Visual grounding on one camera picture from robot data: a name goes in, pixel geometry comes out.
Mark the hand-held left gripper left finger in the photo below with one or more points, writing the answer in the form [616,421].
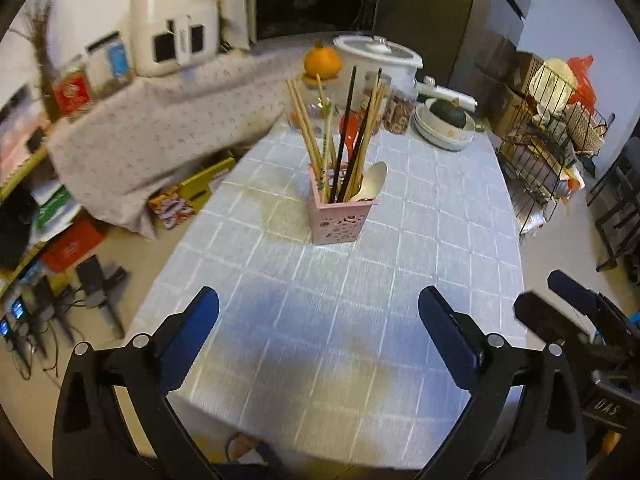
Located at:
[192,332]

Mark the blue label plastic jar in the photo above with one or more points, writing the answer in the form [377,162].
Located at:
[110,65]

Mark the yellow snack carton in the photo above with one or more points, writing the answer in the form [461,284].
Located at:
[195,190]

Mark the red plastic spoon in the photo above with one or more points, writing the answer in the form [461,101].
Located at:
[353,125]

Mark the red flat box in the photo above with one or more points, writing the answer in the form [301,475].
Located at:
[75,245]

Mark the stack of white bowls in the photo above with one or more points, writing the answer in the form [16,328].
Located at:
[445,137]

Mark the black chair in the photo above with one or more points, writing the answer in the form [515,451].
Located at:
[617,200]

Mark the dark grey refrigerator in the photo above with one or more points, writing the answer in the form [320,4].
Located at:
[440,10]

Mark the dried twig bundle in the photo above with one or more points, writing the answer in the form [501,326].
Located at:
[42,50]

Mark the bundle of chopsticks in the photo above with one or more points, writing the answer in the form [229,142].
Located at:
[367,112]

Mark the clear jar of dried food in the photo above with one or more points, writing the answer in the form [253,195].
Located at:
[400,115]

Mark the spice jar with red powder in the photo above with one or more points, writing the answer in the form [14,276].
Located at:
[372,90]

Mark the grey handheld device on floor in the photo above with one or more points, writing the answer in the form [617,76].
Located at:
[97,285]

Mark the green printed wooden chopstick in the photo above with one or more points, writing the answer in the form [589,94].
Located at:
[324,100]
[327,160]

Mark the white microwave oven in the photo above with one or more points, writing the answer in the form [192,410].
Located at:
[310,0]

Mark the beige plastic spoon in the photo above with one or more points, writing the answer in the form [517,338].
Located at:
[375,177]

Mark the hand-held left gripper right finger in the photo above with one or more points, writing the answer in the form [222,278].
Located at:
[450,342]

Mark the black chopstick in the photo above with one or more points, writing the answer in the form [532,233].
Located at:
[347,120]

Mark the red plastic bag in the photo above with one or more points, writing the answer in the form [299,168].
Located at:
[585,75]

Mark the dark green squash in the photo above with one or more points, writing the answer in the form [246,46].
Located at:
[450,112]

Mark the red label glass jar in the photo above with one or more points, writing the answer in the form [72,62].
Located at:
[72,92]

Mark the grey checked tablecloth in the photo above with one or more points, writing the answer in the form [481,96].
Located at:
[350,310]

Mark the blue plastic stool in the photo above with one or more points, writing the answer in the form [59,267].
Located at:
[634,319]

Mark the pink perforated utensil holder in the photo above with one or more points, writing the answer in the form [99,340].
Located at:
[340,222]

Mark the person's foot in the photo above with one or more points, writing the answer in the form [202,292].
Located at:
[245,447]

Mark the green and white bag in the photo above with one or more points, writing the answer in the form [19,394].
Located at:
[52,207]

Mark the brown cardboard boxes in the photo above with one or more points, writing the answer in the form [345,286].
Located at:
[505,80]

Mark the white air fryer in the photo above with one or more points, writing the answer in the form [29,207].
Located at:
[170,15]

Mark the clear glass jar wooden lid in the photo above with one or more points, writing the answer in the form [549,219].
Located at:
[310,105]

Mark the white electric cooking pot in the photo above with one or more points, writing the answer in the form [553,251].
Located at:
[380,60]

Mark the orange fruit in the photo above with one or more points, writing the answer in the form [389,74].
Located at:
[322,62]

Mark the floral cloth over cabinet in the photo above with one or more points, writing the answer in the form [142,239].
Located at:
[165,130]

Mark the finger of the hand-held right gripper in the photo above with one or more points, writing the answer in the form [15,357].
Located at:
[545,317]
[575,287]

